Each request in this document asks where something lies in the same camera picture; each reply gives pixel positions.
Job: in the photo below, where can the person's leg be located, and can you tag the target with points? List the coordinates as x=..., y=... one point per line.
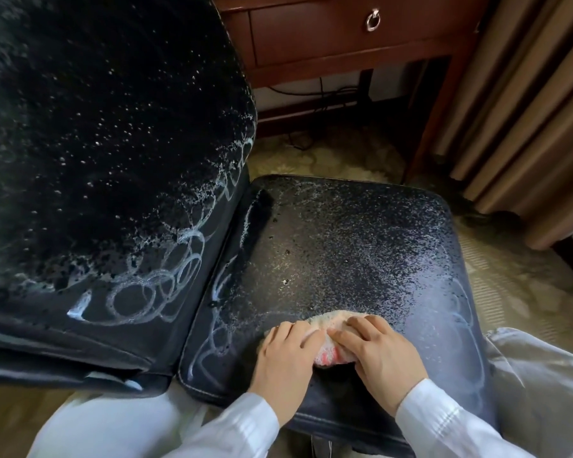
x=539, y=391
x=114, y=424

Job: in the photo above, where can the person's left fingers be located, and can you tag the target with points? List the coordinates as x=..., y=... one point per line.
x=293, y=333

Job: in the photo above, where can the beige curtain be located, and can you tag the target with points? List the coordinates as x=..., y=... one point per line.
x=530, y=114

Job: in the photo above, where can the pink and yellow sponge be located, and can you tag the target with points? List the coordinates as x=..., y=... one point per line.
x=325, y=353

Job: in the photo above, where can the black leather chair seat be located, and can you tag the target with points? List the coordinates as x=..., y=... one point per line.
x=344, y=243

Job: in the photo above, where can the wooden desk drawer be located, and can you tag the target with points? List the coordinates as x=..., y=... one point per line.
x=315, y=28

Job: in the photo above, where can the person's right forearm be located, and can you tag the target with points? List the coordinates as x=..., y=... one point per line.
x=453, y=426

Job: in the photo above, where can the person's left leg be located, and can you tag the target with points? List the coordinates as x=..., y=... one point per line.
x=114, y=424

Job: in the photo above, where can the person's right thumb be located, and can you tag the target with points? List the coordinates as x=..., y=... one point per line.
x=346, y=347

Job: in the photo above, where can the person's left hand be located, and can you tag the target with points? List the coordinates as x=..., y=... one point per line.
x=281, y=372

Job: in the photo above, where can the dark wooden desk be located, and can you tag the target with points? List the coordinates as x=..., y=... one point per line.
x=310, y=69

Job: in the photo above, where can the black leather chair backrest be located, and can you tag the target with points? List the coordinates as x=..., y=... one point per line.
x=100, y=138

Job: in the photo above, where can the person's left forearm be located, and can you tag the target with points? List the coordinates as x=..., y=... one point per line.
x=229, y=431

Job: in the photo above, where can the person's right hand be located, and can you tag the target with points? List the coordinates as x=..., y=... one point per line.
x=386, y=367

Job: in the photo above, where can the person's right leg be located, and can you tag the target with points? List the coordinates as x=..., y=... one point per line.
x=539, y=391

